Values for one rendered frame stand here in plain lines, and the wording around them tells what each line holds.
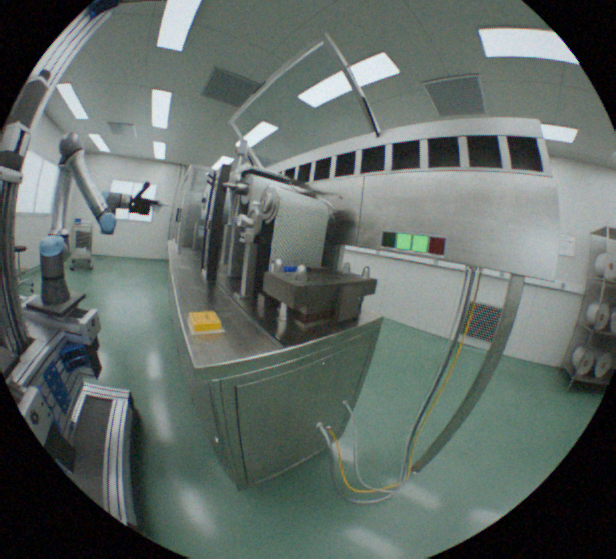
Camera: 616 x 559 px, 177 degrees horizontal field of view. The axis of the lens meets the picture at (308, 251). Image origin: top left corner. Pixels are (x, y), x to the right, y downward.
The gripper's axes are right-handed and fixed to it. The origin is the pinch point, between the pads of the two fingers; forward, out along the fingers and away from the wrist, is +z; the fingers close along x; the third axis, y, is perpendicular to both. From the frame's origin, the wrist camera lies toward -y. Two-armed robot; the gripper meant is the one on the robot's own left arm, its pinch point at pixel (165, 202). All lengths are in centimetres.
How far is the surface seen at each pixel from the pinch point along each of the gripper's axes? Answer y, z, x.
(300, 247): 4, 30, 66
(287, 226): -3, 23, 64
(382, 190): -26, 44, 87
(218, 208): -2.9, 17.4, 26.7
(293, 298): 13, 9, 82
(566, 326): 14, 208, 356
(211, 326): 23, -7, 72
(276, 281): 12, 11, 74
